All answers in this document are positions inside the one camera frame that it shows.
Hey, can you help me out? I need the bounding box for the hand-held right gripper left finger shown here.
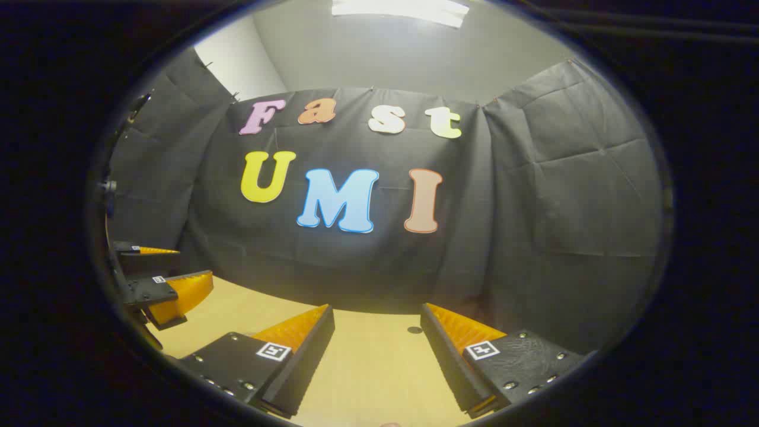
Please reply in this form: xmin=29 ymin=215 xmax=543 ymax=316
xmin=178 ymin=304 xmax=336 ymax=419

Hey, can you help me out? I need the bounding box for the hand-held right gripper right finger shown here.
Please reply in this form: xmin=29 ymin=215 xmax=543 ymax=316
xmin=420 ymin=303 xmax=594 ymax=419

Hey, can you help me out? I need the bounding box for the wooden desktop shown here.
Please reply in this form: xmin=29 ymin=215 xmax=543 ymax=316
xmin=151 ymin=274 xmax=505 ymax=427

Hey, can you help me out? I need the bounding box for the ceiling light panel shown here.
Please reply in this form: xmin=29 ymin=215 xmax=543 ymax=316
xmin=331 ymin=0 xmax=470 ymax=29

